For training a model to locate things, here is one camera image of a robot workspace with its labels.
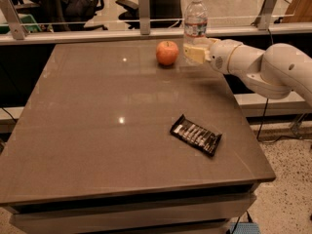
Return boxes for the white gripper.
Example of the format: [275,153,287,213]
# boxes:
[183,38,243,74]

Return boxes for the clear plastic water bottle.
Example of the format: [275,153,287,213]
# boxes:
[182,0,211,65]

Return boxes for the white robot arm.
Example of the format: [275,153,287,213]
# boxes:
[183,38,312,105]

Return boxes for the red apple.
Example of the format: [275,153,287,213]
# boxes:
[156,41,179,65]

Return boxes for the black office chair centre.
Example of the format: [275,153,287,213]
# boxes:
[116,0,182,29]

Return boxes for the black office chair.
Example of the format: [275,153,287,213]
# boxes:
[116,0,182,29]
[39,0,107,32]

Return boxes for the black snack bar wrapper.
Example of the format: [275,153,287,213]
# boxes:
[170,115,222,157]

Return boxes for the black office chair left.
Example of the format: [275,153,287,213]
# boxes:
[39,0,107,32]

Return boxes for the grey table drawer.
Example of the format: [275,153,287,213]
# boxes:
[10,192,256,234]

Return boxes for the glass partition panel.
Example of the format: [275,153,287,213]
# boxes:
[12,0,290,32]

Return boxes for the green bin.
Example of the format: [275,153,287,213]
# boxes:
[0,15,42,34]

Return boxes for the blue object under table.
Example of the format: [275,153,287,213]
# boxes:
[230,222,261,234]

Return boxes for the metal bracket right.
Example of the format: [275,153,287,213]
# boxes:
[254,0,277,30]

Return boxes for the metal bracket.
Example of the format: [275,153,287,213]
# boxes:
[138,0,150,35]
[254,0,277,30]
[0,0,28,40]

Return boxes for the metal bracket centre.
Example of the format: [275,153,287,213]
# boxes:
[138,0,150,35]

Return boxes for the metal bracket left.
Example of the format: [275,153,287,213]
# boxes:
[0,0,28,40]

